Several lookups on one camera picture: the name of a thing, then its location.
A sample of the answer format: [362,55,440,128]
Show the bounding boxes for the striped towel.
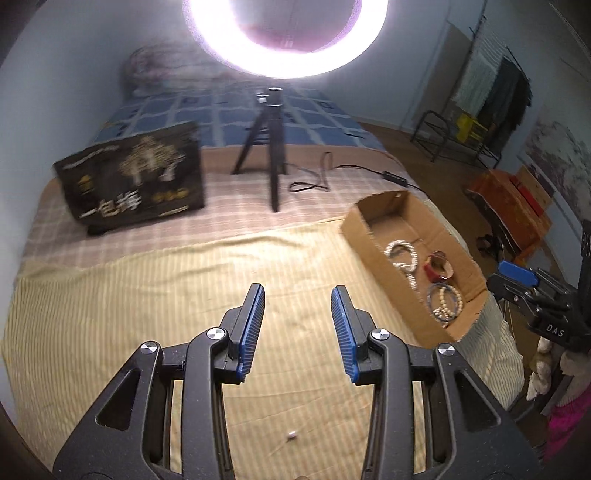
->
[455,46,502,112]

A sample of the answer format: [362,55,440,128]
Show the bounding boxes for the black tripod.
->
[231,87,290,213]

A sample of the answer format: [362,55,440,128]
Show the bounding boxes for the beige plush toy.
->
[526,338,579,402]

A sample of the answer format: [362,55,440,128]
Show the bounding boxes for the black power cable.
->
[284,152,421,193]

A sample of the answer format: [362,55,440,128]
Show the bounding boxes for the cardboard box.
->
[341,190,489,343]

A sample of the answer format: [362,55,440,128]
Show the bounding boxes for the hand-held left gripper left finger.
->
[52,283,267,480]

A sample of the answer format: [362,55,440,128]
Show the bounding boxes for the black clothes rack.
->
[411,25,533,169]

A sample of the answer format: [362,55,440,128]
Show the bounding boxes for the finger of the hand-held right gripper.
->
[499,260,539,287]
[488,274,544,317]

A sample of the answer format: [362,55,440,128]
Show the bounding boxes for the blue checked bed sheet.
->
[92,85,389,151]

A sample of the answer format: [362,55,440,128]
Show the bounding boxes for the long pearl necklace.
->
[384,240,421,291]

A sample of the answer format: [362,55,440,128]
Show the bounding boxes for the black shoe rack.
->
[411,110,502,169]

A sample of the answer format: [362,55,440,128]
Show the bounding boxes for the yellow striped blanket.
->
[0,217,525,480]

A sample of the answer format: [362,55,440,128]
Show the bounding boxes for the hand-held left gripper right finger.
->
[331,285,542,480]

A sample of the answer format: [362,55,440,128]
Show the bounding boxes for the cream bead bracelet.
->
[433,287,459,325]

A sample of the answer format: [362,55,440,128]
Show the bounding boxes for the yellow box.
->
[455,115,486,144]

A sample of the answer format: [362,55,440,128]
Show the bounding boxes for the pink cloth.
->
[547,396,591,452]

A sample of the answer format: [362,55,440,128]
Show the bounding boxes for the black bangle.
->
[427,283,464,322]

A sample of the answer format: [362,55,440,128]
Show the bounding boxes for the plaid blanket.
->
[21,147,467,273]

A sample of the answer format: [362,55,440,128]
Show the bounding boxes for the white ring light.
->
[182,0,387,80]

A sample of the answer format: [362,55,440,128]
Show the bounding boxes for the folded floral quilt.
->
[121,44,232,99]

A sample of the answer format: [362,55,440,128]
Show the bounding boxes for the dark hanging clothes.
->
[480,58,533,158]

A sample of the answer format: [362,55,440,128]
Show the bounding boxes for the wall poster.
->
[517,115,591,223]

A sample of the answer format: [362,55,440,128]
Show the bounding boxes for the black snack bag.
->
[53,121,206,236]

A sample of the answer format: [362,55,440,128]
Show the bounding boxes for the brown leather watch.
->
[424,250,456,282]

